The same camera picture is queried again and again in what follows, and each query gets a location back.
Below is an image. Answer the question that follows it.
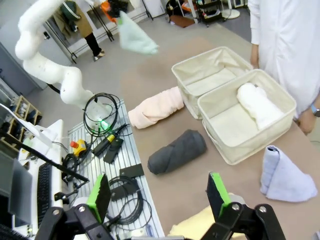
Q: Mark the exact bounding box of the white computer desk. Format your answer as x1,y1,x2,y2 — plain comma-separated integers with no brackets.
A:
17,119,65,226

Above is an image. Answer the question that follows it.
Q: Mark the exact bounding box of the person in white coat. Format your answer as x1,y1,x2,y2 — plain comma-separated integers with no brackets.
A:
247,0,320,137

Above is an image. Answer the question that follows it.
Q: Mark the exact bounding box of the person's right forearm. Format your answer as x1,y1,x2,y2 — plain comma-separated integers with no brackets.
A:
250,42,260,59

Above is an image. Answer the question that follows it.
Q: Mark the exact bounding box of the pink towel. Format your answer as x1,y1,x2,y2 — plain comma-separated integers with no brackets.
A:
127,86,185,130

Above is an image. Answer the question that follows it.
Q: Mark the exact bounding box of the black metal bracket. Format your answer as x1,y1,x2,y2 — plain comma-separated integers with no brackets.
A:
109,183,141,202
119,164,145,179
103,138,125,163

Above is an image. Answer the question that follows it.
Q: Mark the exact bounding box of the black power adapter yellow label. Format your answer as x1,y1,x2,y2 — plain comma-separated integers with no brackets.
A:
92,133,118,156

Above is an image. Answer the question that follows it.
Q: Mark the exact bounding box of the black keyboard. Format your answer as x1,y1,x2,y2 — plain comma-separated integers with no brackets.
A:
36,162,53,230

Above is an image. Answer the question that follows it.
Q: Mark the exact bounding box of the person's left forearm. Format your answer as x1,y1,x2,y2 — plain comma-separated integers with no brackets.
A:
303,98,320,116

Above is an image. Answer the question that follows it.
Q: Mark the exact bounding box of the person's right hand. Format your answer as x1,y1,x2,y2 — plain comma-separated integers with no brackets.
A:
249,56,261,70

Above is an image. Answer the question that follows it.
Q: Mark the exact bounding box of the black utility cart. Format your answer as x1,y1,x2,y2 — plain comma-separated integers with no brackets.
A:
196,0,223,27

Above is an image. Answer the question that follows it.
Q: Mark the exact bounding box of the dark grey towel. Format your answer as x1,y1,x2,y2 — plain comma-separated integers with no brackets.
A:
147,129,208,175

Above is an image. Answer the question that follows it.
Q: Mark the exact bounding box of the mint green towel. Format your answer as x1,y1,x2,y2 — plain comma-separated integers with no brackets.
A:
117,11,160,56

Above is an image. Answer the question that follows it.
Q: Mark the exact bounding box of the wooden shelf unit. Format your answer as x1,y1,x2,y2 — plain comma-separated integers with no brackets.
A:
4,94,43,151

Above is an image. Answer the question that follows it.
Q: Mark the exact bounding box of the yellow towel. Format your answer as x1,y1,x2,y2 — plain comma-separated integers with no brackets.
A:
167,204,221,240

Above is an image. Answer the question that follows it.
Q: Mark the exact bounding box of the person's left hand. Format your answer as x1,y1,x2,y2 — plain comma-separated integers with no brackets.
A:
295,109,316,136

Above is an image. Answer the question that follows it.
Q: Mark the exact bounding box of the black cable bundle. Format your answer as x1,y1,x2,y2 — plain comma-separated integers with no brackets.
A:
61,153,83,183

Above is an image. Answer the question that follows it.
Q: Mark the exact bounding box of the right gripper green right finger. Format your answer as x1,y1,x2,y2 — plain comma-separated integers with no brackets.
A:
202,171,286,240

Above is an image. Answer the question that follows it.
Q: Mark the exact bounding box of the black rod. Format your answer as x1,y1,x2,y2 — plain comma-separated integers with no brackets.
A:
0,129,90,183

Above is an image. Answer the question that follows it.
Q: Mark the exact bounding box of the black coiled cable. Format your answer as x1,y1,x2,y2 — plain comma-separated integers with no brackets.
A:
106,176,153,227
83,92,121,137

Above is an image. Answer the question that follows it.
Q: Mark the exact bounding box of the cream fabric storage basket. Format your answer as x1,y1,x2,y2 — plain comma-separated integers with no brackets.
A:
197,69,298,166
171,46,254,120

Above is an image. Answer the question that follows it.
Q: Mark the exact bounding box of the brown floor mat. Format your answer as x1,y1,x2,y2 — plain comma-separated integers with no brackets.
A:
169,14,196,29

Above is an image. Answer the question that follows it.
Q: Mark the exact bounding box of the white rolled towel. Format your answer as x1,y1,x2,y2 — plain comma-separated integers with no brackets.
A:
236,82,285,131

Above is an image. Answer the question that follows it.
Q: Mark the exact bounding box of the grey monitor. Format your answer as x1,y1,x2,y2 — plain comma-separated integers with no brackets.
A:
0,152,33,226

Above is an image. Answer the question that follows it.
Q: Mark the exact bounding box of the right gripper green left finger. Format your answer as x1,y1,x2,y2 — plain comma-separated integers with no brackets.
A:
34,173,118,240

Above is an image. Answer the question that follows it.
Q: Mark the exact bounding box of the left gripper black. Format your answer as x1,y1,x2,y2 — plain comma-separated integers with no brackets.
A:
99,0,123,25

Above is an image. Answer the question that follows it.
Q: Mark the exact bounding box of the person in brown coat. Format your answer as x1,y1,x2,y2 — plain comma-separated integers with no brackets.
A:
53,0,106,62

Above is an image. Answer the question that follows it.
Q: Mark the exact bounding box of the grooved aluminium base plate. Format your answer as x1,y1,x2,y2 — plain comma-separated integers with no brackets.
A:
67,99,166,240

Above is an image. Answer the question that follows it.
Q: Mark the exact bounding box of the light blue towel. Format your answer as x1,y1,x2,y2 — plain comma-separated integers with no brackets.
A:
259,144,318,203

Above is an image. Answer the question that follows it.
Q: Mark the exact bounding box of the yellow emergency stop button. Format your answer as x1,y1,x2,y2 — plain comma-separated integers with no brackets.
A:
69,139,88,157

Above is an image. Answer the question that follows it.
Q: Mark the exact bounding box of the white round fan base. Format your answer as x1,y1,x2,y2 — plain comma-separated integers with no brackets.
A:
219,7,241,20

